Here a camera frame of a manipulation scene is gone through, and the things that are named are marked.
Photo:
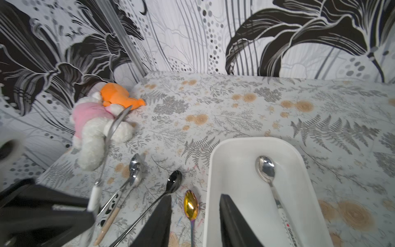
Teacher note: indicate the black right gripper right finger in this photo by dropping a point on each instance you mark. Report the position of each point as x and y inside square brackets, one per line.
[235, 231]

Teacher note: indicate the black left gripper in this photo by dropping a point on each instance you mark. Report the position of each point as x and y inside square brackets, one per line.
[34, 215]

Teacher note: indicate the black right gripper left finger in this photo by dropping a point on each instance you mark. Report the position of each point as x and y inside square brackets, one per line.
[156, 231]

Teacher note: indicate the gold spoon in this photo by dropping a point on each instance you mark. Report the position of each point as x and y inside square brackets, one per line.
[191, 210]

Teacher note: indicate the black long-handled spoon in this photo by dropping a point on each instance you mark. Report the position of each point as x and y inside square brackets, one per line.
[173, 184]

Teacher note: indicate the silver spoon wooden handle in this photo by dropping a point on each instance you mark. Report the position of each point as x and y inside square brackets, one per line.
[116, 210]

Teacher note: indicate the silver spoon white doraemon handle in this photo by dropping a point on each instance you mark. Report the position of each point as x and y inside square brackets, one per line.
[265, 168]

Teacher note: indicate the silver spoon spotted handle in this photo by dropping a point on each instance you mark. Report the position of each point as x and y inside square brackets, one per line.
[108, 207]

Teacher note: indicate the white plastic storage box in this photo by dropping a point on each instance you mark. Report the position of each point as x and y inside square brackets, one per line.
[232, 172]

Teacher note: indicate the white plush toy pink shirt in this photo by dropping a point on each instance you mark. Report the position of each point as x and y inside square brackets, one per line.
[93, 116]

